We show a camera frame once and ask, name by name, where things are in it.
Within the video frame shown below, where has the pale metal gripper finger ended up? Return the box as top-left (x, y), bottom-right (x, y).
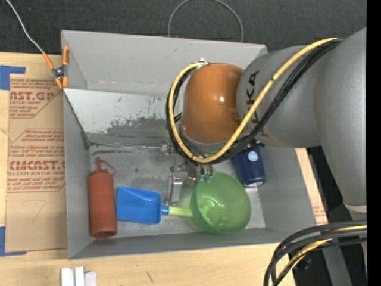
top-left (167, 172), bottom-right (184, 207)
top-left (160, 141), bottom-right (177, 172)

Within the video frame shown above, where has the green translucent plastic bowl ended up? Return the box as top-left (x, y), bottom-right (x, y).
top-left (190, 171), bottom-right (252, 236)

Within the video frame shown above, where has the dark blue can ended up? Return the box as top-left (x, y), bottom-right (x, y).
top-left (231, 145), bottom-right (267, 188)

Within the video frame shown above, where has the red-brown squeeze bottle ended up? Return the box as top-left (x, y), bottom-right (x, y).
top-left (87, 156), bottom-right (119, 239)

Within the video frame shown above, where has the grey metal bin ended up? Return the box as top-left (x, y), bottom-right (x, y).
top-left (61, 30), bottom-right (318, 260)

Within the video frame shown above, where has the blue scoop with green handle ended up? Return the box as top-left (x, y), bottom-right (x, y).
top-left (115, 186), bottom-right (195, 226)

